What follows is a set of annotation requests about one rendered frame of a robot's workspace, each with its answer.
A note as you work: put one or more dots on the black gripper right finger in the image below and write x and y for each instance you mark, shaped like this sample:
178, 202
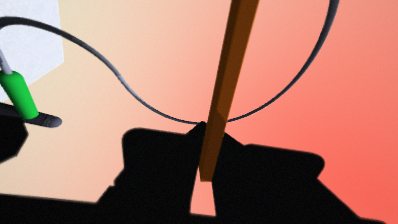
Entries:
236, 162

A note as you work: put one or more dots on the orange handle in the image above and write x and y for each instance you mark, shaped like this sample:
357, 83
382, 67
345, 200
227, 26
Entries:
237, 33

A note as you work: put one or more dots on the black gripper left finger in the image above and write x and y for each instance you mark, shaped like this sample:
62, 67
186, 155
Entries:
166, 148

